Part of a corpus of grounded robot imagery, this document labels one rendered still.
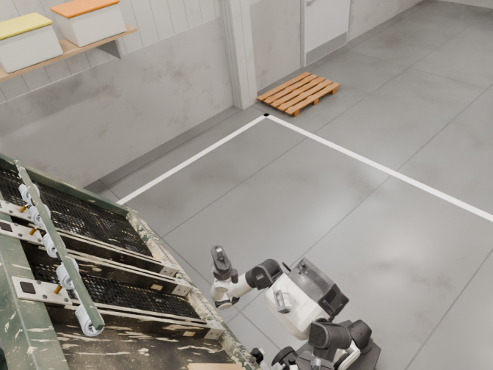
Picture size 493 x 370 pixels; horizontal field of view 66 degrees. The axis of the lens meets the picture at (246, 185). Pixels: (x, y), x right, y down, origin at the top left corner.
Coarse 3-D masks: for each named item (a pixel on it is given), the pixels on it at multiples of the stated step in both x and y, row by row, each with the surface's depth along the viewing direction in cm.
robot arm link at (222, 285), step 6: (234, 270) 174; (228, 276) 171; (234, 276) 173; (216, 282) 175; (222, 282) 174; (228, 282) 175; (234, 282) 178; (216, 288) 175; (222, 288) 174; (228, 288) 175
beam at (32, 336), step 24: (0, 192) 170; (0, 216) 153; (0, 240) 139; (0, 264) 129; (24, 264) 136; (0, 288) 124; (0, 312) 118; (24, 312) 115; (0, 336) 114; (24, 336) 108; (48, 336) 113; (24, 360) 104; (48, 360) 105
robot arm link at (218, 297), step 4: (212, 288) 190; (212, 292) 190; (216, 292) 187; (220, 292) 186; (224, 292) 191; (212, 296) 192; (216, 296) 190; (220, 296) 190; (224, 296) 196; (216, 300) 194; (220, 300) 194; (224, 300) 195; (228, 300) 196; (216, 304) 193; (220, 304) 194
